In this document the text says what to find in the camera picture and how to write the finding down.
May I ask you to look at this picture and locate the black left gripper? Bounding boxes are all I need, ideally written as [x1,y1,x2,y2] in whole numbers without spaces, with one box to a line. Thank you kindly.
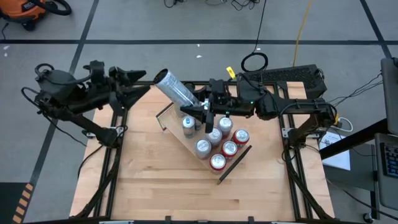
[90,60,152,110]

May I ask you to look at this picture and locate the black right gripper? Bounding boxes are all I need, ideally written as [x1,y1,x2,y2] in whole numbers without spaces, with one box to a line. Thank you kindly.
[179,79,259,123]

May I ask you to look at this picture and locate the slim silver can black lid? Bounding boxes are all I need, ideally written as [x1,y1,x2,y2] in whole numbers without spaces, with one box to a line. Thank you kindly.
[153,68,203,108]

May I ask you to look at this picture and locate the silver red raspberry lime can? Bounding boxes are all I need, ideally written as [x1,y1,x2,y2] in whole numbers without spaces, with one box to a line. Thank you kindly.
[194,138,212,160]
[206,126,223,147]
[217,115,234,135]

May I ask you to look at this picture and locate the red orange Fanta can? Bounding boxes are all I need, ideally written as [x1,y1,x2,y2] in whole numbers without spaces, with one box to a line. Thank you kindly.
[209,153,227,174]
[231,128,250,147]

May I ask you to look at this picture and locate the red can white nutrition label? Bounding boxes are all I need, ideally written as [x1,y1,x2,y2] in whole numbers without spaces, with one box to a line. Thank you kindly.
[221,140,239,159]

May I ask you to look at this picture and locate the orange shop vacuum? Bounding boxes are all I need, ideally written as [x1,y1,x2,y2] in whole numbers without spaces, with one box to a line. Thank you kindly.
[0,0,47,31]

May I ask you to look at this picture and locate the white paper sheet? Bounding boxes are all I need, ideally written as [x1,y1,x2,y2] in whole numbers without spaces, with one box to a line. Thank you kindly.
[319,132,351,171]

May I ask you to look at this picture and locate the black diagonal beam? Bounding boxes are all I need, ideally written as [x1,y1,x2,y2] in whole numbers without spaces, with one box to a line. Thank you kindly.
[319,118,398,160]

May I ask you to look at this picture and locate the black mat orange hazard stripes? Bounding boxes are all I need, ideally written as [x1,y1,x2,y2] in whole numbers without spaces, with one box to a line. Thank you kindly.
[0,182,34,224]

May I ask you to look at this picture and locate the grey desk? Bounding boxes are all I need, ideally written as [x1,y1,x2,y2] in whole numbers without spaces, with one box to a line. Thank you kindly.
[381,57,398,134]
[374,132,398,210]

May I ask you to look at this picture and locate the black keyboard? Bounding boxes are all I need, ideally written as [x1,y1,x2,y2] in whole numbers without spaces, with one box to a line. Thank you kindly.
[379,142,398,179]

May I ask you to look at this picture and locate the black coiled floor cable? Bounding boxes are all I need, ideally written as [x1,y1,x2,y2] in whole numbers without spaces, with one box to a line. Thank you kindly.
[241,0,269,73]

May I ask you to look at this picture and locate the black vacuum hose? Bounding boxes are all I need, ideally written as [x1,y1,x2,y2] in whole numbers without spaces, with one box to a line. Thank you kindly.
[30,0,72,16]

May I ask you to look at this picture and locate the yellow cable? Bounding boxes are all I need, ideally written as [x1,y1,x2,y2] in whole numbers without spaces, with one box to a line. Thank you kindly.
[292,0,313,68]

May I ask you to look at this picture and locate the white cable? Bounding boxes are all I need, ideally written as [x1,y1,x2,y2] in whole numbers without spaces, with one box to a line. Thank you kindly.
[337,117,354,133]

